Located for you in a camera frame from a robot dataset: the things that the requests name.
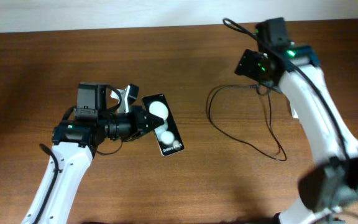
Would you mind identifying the black Galaxy flip phone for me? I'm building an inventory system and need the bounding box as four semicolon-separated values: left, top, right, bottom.
142;93;185;156

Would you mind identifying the black USB charging cable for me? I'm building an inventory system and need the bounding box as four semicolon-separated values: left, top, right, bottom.
206;84;288;162

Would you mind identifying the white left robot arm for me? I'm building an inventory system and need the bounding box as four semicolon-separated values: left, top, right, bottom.
23;106;164;223

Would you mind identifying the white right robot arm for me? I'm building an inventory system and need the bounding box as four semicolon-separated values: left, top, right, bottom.
236;17;358;223

